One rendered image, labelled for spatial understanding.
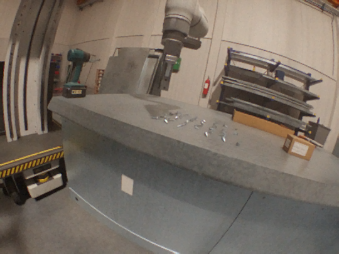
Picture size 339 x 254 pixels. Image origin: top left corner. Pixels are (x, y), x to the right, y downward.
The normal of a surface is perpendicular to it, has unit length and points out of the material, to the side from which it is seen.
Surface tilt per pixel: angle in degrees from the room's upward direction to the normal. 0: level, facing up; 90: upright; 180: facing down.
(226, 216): 90
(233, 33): 90
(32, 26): 90
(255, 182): 68
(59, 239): 0
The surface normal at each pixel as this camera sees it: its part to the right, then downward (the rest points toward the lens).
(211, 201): -0.36, 0.19
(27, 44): 0.88, 0.29
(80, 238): 0.20, -0.94
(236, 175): -0.26, -0.19
